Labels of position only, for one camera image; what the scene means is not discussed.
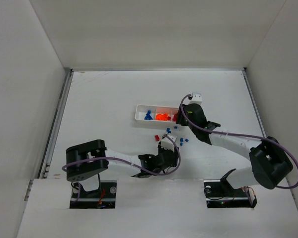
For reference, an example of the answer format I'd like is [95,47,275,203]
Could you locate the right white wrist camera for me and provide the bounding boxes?
[188,93,202,105]

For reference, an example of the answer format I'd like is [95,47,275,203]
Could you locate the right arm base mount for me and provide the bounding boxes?
[204,169,257,209]

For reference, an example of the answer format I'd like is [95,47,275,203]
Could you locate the large blue curved lego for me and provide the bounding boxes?
[144,110,153,120]

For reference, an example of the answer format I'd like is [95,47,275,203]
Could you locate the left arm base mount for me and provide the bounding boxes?
[70,180,117,209]

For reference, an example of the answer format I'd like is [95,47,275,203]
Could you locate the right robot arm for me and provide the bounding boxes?
[176,103,294,189]

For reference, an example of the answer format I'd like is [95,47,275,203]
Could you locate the red curved lego piece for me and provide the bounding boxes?
[154,135,160,141]

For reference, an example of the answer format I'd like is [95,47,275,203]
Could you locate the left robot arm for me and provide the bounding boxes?
[62,136,181,185]

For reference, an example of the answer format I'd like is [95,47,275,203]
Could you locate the white three-compartment tray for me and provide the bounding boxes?
[135,105,179,127]

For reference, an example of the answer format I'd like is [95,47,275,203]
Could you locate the orange spiral lego piece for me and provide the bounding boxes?
[155,114,163,120]

